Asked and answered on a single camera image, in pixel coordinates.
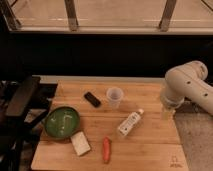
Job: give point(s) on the white plastic bottle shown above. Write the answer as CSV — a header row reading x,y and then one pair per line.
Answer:
x,y
128,124

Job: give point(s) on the white sponge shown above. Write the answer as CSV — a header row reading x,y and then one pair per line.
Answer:
x,y
80,143

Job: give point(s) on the orange carrot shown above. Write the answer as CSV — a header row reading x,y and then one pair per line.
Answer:
x,y
106,150

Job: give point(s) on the black eraser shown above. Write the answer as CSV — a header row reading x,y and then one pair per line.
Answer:
x,y
92,99

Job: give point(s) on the metal window frame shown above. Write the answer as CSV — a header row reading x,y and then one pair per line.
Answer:
x,y
155,17

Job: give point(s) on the green bowl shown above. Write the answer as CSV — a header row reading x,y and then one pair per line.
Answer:
x,y
62,122

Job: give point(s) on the wooden cutting board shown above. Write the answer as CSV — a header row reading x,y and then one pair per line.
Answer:
x,y
152,145

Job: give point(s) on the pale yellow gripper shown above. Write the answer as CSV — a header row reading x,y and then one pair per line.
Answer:
x,y
167,113

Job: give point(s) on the black chair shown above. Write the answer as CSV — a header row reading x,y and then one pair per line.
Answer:
x,y
28,106

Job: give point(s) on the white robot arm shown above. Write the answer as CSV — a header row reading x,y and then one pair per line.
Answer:
x,y
186,81

